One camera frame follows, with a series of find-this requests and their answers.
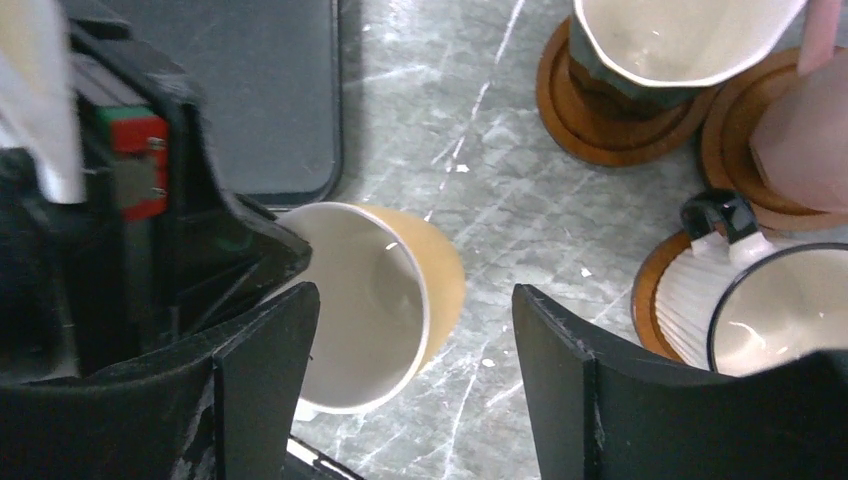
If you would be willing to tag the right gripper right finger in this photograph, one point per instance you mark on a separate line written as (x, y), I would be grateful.
(602, 407)

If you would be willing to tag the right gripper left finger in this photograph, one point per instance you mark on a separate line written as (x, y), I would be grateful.
(216, 405)

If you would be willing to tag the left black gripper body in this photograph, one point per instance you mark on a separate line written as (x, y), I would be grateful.
(158, 251)

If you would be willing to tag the brown coaster six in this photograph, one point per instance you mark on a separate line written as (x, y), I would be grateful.
(643, 292)

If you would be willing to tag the white ribbed black-rimmed mug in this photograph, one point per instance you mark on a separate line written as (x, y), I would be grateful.
(736, 301)

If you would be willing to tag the orange-yellow mug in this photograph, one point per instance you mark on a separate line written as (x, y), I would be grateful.
(392, 288)

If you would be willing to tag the brown coaster three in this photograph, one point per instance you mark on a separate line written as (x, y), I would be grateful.
(595, 115)

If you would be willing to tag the brown coaster four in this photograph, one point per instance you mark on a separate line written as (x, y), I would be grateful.
(725, 157)

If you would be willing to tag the pink mug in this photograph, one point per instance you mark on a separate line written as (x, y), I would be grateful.
(800, 142)

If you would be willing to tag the black mug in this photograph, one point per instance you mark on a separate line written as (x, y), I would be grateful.
(648, 57)

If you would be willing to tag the black plastic tray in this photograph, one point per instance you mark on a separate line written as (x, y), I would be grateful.
(270, 73)

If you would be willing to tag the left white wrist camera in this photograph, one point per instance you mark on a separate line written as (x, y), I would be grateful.
(37, 99)

